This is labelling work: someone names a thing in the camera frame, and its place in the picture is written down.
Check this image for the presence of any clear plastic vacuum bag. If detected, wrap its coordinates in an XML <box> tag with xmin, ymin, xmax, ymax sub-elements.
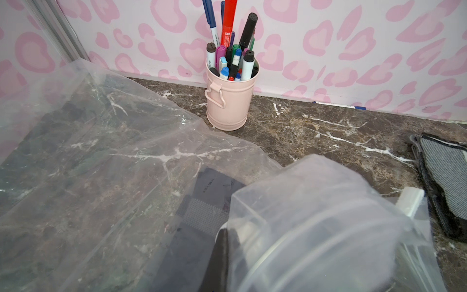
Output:
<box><xmin>1</xmin><ymin>60</ymin><xmax>446</xmax><ymax>292</ymax></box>

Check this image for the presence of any grey black checked blanket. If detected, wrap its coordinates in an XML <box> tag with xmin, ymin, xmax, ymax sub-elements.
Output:
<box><xmin>409</xmin><ymin>133</ymin><xmax>467</xmax><ymax>243</ymax></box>

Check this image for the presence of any pink metal pen cup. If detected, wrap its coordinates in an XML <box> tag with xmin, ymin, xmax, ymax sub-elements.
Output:
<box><xmin>204</xmin><ymin>64</ymin><xmax>260</xmax><ymax>131</ymax></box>

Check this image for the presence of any black capped marker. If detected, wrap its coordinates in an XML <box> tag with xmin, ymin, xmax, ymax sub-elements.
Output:
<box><xmin>239</xmin><ymin>12</ymin><xmax>258</xmax><ymax>51</ymax></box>

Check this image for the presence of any red marker pen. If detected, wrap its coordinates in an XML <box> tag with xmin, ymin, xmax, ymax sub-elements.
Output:
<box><xmin>221</xmin><ymin>0</ymin><xmax>238</xmax><ymax>47</ymax></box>

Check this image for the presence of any blue capped pen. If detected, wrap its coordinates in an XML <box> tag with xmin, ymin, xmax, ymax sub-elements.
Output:
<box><xmin>203</xmin><ymin>0</ymin><xmax>221</xmax><ymax>47</ymax></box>

